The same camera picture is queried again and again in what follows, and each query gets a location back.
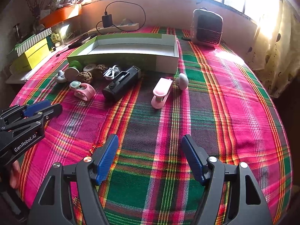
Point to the white bear-shaped massager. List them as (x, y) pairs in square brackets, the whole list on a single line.
[(60, 76)]

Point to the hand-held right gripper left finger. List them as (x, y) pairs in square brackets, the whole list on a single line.
[(106, 159)]

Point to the black phone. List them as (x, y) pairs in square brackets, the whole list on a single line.
[(77, 43)]

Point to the grey portable fan heater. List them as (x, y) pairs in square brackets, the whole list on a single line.
[(207, 28)]

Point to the black charger adapter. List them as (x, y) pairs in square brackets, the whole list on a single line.
[(107, 21)]

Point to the dried branches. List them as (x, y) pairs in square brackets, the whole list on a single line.
[(38, 2)]

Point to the white power strip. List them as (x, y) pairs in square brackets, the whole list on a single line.
[(126, 27)]

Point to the pink green plaid blanket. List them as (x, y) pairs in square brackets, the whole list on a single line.
[(211, 112)]

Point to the glass jar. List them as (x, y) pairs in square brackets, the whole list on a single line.
[(16, 30)]

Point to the orange planter box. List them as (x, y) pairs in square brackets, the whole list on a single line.
[(61, 16)]

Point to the small black plug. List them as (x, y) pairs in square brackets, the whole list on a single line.
[(186, 39)]

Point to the white egg-shaped gadget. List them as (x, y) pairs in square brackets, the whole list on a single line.
[(182, 80)]

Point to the green and white roller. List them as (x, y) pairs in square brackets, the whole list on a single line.
[(71, 73)]

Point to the white round cap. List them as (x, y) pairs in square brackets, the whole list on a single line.
[(90, 67)]

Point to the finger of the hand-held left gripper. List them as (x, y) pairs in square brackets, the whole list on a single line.
[(35, 109), (52, 110)]

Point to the cream spotted curtain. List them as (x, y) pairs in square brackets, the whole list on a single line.
[(276, 51)]

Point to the brown walnut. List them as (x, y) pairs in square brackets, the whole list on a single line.
[(84, 77), (100, 70)]

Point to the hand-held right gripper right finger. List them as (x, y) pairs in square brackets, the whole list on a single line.
[(193, 159)]

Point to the teal cartoon box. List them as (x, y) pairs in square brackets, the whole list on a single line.
[(55, 41)]

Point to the black bike light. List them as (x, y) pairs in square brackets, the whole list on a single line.
[(119, 86)]

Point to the green-edged white cardboard box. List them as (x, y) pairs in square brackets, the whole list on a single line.
[(140, 58)]

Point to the person's left hand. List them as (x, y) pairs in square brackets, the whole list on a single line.
[(15, 174)]

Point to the yellow box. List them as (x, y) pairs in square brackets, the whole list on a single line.
[(30, 56)]

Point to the pink plastic clip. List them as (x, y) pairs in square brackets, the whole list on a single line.
[(160, 91)]

